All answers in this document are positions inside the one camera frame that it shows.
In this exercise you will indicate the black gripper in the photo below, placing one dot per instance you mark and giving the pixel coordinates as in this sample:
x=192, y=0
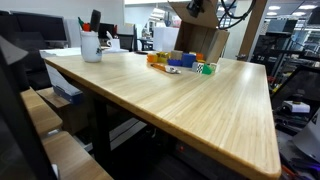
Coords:
x=195, y=6

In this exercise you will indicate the brown cardboard shipping box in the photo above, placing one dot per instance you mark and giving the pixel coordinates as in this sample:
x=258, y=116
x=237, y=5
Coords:
x=200, y=40

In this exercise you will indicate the grey equipment box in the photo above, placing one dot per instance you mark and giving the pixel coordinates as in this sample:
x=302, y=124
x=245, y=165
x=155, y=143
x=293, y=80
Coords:
x=281, y=26

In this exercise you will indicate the white and blue box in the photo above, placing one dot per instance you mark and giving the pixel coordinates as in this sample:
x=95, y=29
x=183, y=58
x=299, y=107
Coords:
x=61, y=85

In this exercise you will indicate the tan wooden block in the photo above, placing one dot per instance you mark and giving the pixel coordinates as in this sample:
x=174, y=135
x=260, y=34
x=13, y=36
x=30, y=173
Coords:
x=176, y=55

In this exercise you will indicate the large blue block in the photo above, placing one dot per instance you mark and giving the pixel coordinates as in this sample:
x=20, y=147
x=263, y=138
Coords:
x=188, y=60

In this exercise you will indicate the flat blue toy brick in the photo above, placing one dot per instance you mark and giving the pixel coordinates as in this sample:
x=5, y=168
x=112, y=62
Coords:
x=174, y=62

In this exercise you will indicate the yellow toy block with stickers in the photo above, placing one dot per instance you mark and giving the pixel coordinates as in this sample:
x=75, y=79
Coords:
x=162, y=58

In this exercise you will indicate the green checkered cube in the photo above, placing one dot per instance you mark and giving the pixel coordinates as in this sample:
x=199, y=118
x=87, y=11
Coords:
x=199, y=68

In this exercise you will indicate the wooden pillar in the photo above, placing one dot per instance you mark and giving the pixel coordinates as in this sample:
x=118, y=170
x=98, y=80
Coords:
x=253, y=30

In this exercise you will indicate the white toy brick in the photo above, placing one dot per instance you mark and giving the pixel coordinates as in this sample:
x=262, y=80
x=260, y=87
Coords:
x=214, y=66

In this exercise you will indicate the orange toy brick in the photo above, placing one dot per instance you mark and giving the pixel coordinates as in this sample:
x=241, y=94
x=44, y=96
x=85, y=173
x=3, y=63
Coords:
x=152, y=58

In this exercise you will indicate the black office chair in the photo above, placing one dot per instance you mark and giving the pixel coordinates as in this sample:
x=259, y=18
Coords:
x=126, y=41

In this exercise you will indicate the round ceiling light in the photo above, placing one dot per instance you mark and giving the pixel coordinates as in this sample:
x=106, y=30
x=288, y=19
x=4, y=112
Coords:
x=307, y=6
x=274, y=7

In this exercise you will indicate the small white container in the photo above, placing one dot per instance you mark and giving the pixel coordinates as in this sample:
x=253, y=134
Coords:
x=115, y=44

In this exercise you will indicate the black marker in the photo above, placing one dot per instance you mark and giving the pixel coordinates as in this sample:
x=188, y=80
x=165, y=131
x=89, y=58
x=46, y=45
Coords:
x=95, y=20

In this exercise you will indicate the red marker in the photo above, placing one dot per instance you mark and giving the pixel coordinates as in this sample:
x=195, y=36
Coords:
x=86, y=27

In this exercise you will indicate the white mug with print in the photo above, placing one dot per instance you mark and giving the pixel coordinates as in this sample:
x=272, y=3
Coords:
x=90, y=48

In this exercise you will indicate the green marker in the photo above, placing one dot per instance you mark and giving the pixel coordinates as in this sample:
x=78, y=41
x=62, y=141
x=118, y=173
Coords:
x=80, y=22

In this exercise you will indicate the white paper sheet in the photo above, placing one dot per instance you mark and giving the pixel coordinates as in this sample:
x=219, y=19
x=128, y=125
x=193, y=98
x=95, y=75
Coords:
x=63, y=52

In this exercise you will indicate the white electronic device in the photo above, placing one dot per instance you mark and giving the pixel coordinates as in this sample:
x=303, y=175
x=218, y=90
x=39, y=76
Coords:
x=296, y=107

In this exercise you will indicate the large black monitor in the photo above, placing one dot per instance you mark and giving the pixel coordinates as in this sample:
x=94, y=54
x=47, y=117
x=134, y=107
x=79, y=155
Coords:
x=40, y=26

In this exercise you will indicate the black table leg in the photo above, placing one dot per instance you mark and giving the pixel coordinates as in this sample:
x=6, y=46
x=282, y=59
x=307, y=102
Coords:
x=101, y=133

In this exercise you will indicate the brown storage carton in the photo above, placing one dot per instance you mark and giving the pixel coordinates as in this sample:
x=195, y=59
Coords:
x=66, y=116

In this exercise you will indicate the grey plastic cover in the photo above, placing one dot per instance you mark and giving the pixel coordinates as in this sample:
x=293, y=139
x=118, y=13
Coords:
x=310, y=140

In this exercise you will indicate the wooden shelf board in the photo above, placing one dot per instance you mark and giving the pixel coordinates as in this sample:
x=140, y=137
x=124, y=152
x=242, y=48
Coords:
x=73, y=160
x=40, y=113

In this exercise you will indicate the black panel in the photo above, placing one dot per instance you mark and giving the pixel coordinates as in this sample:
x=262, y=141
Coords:
x=13, y=110

